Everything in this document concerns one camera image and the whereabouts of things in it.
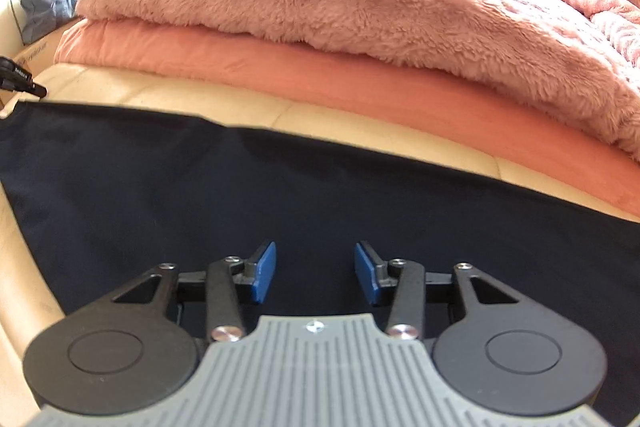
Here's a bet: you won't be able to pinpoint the pink fluffy blanket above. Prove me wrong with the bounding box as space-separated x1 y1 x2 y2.
77 0 639 156

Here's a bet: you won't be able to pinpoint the salmon pink bed sheet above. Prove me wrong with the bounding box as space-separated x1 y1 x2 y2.
54 20 639 220

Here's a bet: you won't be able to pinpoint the cardboard box blue print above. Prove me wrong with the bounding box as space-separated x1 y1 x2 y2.
8 0 84 76

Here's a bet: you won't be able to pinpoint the black pants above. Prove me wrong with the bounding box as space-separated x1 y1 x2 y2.
1 102 639 425

